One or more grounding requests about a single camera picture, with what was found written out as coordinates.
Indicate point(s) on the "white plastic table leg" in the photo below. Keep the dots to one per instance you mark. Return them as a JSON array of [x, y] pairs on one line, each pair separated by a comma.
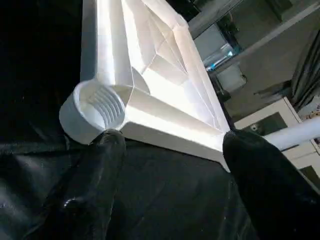
[[297, 132]]

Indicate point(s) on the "white storage box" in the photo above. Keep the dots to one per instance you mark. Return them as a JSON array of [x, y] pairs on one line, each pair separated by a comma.
[[217, 47]]

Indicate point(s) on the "white plastic table top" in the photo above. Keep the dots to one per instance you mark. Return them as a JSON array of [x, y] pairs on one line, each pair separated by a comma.
[[150, 85]]

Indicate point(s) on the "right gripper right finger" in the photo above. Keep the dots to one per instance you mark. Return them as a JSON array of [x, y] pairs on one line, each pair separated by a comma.
[[275, 195]]

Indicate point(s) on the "white glass-door cabinet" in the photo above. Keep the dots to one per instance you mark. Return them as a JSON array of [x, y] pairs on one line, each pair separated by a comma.
[[272, 120]]

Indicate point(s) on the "black work mat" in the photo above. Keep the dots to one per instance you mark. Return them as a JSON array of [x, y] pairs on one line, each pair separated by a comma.
[[165, 195]]

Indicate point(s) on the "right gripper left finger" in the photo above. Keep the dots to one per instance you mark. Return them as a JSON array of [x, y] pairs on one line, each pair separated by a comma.
[[90, 195]]

